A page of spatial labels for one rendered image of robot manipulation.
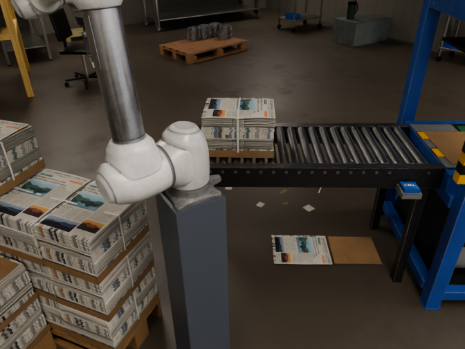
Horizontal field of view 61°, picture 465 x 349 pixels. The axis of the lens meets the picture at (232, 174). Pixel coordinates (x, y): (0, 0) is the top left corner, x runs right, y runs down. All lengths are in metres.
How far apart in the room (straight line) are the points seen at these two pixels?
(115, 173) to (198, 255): 0.50
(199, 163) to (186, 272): 0.45
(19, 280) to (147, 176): 0.96
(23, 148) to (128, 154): 0.94
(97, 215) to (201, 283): 0.52
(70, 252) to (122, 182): 0.60
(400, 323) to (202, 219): 1.41
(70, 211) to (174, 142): 0.67
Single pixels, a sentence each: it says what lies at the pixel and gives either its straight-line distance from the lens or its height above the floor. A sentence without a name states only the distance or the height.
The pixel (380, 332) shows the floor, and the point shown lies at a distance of 2.40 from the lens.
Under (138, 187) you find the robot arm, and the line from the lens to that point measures 1.25.
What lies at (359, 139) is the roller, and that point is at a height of 0.80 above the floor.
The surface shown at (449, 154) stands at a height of 0.80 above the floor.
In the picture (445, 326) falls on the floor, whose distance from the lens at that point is 2.56.
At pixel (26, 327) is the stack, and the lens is 2.19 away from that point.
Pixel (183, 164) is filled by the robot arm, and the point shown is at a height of 1.18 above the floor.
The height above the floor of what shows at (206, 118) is 1.02.
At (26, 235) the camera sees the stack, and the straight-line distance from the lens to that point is 1.86.
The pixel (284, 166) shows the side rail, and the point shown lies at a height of 0.80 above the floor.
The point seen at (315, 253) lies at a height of 0.01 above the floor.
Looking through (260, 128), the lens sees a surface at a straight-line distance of 2.02.
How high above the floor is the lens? 1.83
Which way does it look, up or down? 32 degrees down
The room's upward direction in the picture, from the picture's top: 1 degrees counter-clockwise
